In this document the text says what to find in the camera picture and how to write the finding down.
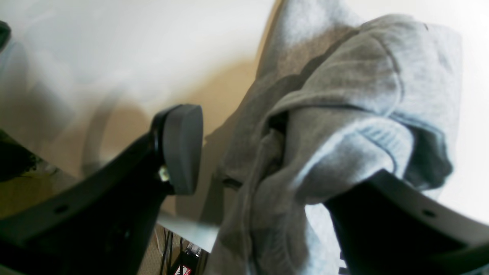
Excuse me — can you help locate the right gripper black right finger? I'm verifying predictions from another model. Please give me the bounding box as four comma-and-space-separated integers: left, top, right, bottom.
324, 170, 489, 275

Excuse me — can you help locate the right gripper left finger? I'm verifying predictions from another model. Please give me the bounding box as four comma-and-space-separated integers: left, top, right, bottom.
0, 104, 203, 275

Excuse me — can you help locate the grey T-shirt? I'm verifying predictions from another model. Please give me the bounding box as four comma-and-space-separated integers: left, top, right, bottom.
204, 0, 462, 275

